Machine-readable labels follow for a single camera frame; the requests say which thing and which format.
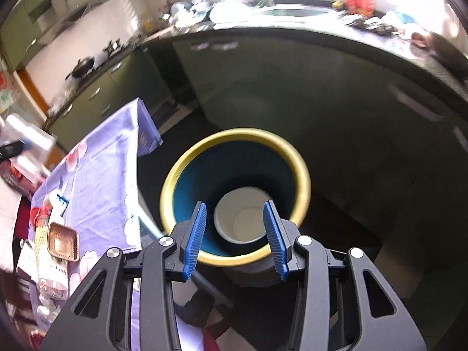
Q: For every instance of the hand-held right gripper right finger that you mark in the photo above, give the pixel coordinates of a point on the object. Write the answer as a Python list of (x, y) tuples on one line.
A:
[(276, 241)]

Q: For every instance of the green drawer cabinet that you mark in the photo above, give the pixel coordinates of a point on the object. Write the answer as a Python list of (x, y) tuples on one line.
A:
[(98, 95)]

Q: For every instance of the white and blue packet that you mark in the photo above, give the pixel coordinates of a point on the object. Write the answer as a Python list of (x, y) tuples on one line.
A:
[(55, 210)]

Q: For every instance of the yellow rimmed blue trash bin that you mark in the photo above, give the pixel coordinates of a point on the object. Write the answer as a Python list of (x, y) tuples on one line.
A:
[(204, 175)]

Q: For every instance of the green sink cabinet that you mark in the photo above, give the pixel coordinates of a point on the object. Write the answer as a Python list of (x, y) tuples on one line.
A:
[(292, 87)]

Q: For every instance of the brown plastic tray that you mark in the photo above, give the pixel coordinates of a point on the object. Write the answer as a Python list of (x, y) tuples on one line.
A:
[(60, 243)]

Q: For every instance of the white plate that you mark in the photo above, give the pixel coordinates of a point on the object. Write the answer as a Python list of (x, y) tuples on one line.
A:
[(230, 12)]

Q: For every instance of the white paper cup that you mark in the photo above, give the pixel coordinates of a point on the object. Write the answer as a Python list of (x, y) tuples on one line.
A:
[(237, 204)]

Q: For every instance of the black wok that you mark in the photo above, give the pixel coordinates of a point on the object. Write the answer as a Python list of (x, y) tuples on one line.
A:
[(82, 67)]

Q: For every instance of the purple floral tablecloth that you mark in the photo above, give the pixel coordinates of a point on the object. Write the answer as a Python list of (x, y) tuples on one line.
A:
[(98, 161)]

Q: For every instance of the clear plastic bottle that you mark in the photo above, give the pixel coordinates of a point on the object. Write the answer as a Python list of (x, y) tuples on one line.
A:
[(51, 278)]

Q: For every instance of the red packet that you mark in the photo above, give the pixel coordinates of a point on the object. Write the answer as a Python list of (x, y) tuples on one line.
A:
[(360, 4)]

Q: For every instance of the steel kitchen sink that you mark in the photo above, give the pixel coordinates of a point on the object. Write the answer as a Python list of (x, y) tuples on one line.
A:
[(299, 10)]

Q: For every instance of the white plastic bag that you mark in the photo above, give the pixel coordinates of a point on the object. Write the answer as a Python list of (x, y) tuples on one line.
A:
[(29, 133)]

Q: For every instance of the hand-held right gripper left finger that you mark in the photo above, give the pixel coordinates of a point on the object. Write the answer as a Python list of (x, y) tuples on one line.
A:
[(195, 241)]

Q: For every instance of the green wall cabinet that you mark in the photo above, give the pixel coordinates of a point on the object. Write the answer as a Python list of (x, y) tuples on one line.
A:
[(22, 18)]

